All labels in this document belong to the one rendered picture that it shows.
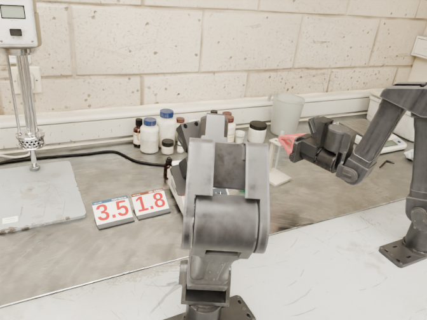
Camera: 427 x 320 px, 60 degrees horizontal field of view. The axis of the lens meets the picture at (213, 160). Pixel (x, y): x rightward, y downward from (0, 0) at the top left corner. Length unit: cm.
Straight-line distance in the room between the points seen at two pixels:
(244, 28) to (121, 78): 50
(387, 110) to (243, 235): 64
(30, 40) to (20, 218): 41
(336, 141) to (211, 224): 68
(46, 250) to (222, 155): 57
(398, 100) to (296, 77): 84
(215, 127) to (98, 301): 40
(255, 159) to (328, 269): 55
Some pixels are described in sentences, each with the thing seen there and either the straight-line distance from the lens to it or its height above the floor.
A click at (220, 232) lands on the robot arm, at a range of 39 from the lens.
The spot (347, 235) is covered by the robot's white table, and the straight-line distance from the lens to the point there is 105.
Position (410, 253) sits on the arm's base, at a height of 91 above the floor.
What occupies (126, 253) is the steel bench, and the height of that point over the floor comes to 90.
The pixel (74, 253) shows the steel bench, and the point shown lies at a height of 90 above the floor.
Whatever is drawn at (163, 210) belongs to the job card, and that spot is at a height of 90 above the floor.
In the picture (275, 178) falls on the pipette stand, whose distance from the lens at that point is 121.
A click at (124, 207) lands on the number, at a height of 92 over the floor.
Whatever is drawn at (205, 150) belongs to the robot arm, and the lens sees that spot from 41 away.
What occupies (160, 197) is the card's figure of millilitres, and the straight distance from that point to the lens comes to 101.
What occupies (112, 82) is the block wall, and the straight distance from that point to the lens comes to 135.
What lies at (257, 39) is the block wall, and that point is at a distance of 154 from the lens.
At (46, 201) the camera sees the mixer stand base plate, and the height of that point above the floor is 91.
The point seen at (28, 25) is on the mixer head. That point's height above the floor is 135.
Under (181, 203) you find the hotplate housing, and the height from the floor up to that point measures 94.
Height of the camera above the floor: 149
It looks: 27 degrees down
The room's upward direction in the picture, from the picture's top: 6 degrees clockwise
